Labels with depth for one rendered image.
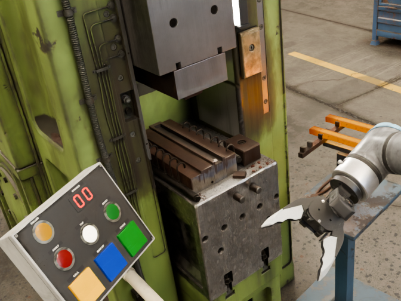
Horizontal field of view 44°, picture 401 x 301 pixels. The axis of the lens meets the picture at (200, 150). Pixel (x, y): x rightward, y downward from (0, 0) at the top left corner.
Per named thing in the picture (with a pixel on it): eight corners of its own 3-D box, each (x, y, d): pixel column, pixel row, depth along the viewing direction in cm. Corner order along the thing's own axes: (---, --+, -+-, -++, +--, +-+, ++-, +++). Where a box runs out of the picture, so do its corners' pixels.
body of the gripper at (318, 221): (318, 245, 107) (352, 205, 110) (331, 237, 99) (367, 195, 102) (291, 220, 108) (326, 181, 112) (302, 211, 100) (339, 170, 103)
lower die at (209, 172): (237, 171, 181) (235, 150, 177) (193, 194, 171) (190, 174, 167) (172, 135, 211) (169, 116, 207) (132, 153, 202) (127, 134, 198)
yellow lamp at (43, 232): (56, 237, 123) (52, 223, 121) (39, 246, 121) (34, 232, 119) (52, 231, 125) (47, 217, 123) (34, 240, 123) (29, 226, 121)
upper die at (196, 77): (228, 79, 163) (225, 51, 158) (178, 100, 154) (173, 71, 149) (159, 54, 194) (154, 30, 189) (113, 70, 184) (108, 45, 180)
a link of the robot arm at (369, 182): (385, 181, 102) (349, 149, 104) (372, 197, 101) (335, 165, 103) (369, 192, 111) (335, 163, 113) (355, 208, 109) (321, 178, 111)
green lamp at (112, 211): (123, 216, 139) (120, 203, 137) (109, 224, 137) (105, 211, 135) (118, 211, 142) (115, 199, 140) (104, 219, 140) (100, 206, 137)
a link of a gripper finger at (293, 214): (257, 232, 105) (299, 225, 106) (262, 227, 99) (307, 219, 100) (254, 218, 106) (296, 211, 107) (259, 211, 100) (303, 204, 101)
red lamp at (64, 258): (77, 263, 125) (73, 250, 123) (60, 273, 122) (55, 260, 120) (72, 257, 127) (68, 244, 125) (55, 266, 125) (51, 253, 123)
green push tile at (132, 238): (148, 240, 143) (133, 219, 142) (133, 257, 138) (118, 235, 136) (144, 241, 145) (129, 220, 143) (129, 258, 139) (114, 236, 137)
